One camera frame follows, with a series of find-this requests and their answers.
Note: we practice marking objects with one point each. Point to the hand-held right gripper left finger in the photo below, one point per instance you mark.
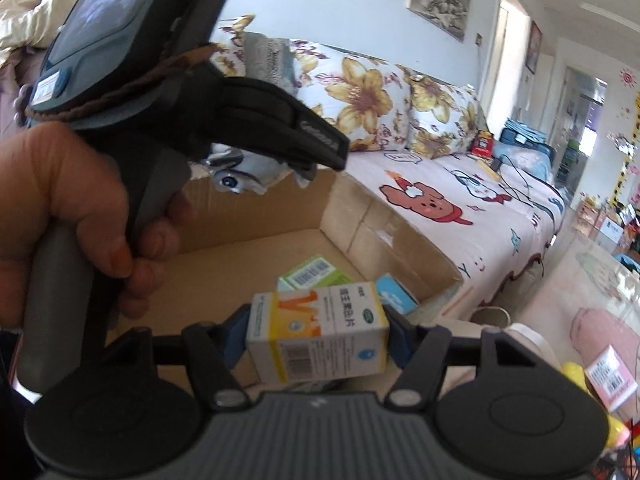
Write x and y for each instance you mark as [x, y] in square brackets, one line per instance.
[239, 340]

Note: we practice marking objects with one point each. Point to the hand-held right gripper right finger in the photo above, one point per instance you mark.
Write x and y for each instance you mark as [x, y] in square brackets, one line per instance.
[397, 340]

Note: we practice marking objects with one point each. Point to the white orange medicine box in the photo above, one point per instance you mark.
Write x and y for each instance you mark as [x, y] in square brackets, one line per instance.
[320, 330]

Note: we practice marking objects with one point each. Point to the brown cardboard box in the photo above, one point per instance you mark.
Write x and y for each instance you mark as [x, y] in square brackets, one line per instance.
[280, 210]

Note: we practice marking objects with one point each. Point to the pink barcode box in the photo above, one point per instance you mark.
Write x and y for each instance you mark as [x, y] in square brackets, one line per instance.
[607, 377]

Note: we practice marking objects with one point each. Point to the person's left hand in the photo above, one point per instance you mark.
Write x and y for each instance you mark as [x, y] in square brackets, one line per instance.
[60, 180]

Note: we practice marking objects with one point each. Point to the light blue small box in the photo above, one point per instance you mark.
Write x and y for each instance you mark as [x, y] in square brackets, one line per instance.
[395, 295]

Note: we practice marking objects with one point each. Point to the large floral pillow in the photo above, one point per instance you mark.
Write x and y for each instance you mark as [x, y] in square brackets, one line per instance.
[237, 57]

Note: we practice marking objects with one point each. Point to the white rounded object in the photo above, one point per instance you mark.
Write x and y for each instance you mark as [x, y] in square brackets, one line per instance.
[490, 316]

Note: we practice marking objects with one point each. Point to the green white barcode box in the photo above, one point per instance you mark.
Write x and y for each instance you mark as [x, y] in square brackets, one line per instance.
[312, 270]

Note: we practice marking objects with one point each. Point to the grey green patterned pillow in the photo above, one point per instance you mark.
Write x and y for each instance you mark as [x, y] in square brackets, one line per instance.
[270, 60]

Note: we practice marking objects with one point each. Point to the silver blue foil package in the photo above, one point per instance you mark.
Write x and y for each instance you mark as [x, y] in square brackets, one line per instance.
[250, 172]

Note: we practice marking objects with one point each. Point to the cartoon printed sofa blanket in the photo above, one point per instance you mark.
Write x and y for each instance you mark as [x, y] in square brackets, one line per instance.
[500, 240]

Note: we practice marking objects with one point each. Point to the puffy quilted duvet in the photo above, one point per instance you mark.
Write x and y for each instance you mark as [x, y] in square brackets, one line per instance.
[30, 10]

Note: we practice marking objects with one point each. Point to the yellow plastic toy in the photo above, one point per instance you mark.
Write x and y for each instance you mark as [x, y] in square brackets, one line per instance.
[575, 375]

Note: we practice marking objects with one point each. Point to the medium floral pillow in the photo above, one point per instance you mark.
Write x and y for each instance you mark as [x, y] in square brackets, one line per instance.
[360, 95]

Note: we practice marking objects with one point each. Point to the glass-topped coffee table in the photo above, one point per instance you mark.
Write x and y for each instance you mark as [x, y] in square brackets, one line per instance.
[600, 325]

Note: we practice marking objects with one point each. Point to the small red box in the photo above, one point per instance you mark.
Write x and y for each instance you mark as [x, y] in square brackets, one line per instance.
[483, 145]

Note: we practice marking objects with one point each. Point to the small floral pillow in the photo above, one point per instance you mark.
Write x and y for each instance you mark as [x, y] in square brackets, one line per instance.
[440, 110]

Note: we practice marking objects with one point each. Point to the white blue carton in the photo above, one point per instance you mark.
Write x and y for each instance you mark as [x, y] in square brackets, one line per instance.
[612, 232]

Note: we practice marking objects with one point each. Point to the narrow framed picture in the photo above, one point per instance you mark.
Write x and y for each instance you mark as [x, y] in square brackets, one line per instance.
[533, 47]

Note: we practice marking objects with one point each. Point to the giraffe wall sticker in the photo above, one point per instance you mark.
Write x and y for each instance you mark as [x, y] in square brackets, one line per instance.
[622, 170]

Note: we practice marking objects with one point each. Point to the sun wall sticker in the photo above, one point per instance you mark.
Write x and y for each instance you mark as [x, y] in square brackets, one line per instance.
[628, 78]

